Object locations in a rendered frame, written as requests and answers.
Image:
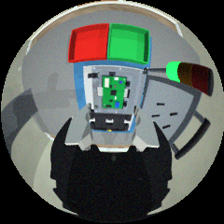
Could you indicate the red bin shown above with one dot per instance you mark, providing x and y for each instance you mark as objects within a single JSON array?
[{"x": 88, "y": 41}]

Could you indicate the green circuit board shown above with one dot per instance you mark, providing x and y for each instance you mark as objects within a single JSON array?
[{"x": 113, "y": 91}]

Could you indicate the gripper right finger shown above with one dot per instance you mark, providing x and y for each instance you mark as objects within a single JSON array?
[{"x": 148, "y": 137}]

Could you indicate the green bin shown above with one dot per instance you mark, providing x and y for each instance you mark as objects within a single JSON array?
[{"x": 128, "y": 43}]

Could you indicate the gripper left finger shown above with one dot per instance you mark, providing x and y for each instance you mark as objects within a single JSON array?
[{"x": 74, "y": 136}]

